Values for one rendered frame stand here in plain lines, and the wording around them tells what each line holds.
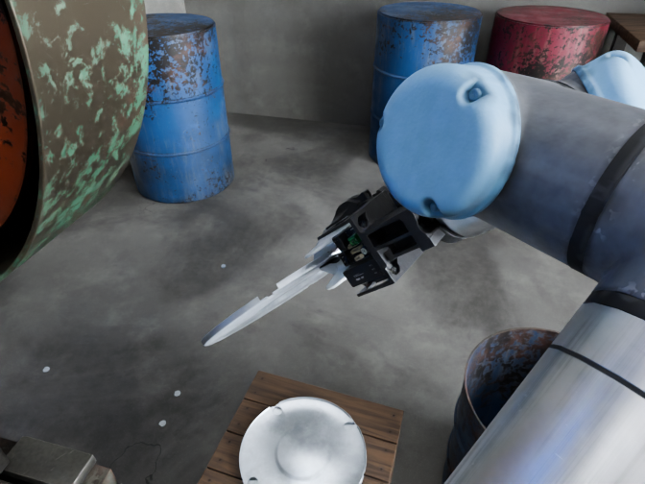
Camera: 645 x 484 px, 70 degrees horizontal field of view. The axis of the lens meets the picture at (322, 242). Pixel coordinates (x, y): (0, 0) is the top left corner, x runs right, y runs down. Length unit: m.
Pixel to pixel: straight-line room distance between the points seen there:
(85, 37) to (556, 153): 0.43
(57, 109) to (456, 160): 0.39
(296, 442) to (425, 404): 0.65
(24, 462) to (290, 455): 0.52
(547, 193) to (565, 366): 0.07
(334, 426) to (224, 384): 0.65
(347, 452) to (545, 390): 1.00
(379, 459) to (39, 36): 1.02
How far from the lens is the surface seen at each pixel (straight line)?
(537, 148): 0.22
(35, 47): 0.48
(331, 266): 0.55
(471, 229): 0.38
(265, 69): 3.72
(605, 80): 0.32
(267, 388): 1.29
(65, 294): 2.32
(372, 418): 1.24
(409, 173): 0.23
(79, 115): 0.54
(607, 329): 0.20
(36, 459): 0.97
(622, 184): 0.21
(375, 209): 0.43
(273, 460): 1.17
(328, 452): 1.17
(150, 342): 1.96
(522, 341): 1.38
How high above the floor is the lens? 1.38
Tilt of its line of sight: 36 degrees down
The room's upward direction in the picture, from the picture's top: straight up
